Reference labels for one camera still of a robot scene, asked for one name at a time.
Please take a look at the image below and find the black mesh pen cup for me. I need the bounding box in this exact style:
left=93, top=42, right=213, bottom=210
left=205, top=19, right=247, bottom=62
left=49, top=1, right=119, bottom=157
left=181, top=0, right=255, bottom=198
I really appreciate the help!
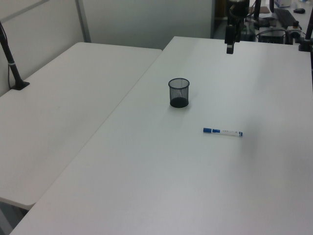
left=167, top=77, right=191, bottom=109

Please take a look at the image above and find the grey partition corner post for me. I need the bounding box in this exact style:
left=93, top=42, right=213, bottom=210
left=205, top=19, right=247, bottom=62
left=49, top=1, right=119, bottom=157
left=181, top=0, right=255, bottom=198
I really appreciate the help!
left=75, top=0, right=92, bottom=43

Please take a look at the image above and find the black monitor stand pole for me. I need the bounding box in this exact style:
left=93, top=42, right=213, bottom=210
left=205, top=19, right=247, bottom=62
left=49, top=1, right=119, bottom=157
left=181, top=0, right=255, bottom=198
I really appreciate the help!
left=253, top=0, right=262, bottom=21

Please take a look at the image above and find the blue and white marker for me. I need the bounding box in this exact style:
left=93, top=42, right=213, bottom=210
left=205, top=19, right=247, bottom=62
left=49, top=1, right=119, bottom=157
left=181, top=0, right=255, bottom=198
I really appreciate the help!
left=202, top=127, right=244, bottom=138

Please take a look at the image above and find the black keyboard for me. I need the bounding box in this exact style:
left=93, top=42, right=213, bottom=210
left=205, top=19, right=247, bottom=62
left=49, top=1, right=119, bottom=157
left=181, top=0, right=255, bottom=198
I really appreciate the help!
left=273, top=8, right=297, bottom=28

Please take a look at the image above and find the black camera pole with tie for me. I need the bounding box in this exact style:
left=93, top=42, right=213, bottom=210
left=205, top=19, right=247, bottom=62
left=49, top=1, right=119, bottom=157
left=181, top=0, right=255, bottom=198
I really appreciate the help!
left=0, top=21, right=30, bottom=91

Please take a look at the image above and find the black clamped camera pole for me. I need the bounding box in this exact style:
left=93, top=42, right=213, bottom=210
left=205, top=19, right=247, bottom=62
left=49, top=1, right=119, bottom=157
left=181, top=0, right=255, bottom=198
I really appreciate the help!
left=297, top=10, right=313, bottom=52

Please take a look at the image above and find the dark robot gripper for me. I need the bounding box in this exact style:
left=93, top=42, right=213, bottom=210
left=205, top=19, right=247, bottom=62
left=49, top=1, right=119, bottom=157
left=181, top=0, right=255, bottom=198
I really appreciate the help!
left=224, top=0, right=250, bottom=55

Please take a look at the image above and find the grey electronics box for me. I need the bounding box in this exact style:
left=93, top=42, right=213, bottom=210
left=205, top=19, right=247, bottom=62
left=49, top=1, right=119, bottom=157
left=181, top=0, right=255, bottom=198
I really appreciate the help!
left=258, top=26, right=287, bottom=44

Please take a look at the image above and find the white side table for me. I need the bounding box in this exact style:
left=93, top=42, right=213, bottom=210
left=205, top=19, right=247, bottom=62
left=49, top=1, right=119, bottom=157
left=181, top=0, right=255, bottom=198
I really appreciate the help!
left=0, top=42, right=163, bottom=207

